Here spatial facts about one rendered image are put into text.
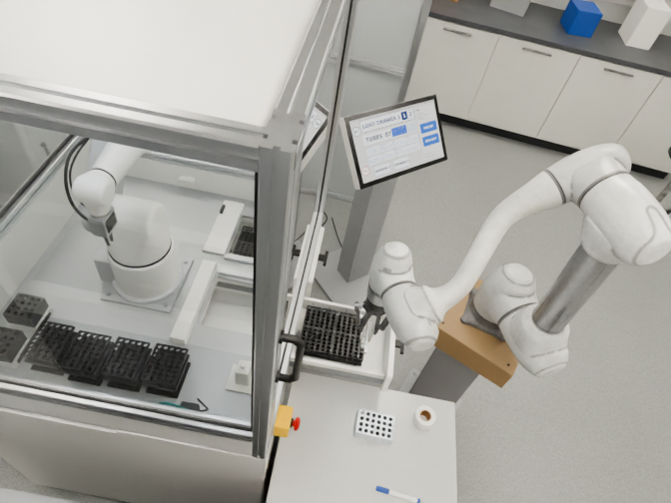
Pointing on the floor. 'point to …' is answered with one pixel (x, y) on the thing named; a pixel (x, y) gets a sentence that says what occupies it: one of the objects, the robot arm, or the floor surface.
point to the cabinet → (129, 470)
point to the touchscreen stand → (356, 247)
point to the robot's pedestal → (440, 378)
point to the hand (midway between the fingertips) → (366, 331)
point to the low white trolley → (322, 415)
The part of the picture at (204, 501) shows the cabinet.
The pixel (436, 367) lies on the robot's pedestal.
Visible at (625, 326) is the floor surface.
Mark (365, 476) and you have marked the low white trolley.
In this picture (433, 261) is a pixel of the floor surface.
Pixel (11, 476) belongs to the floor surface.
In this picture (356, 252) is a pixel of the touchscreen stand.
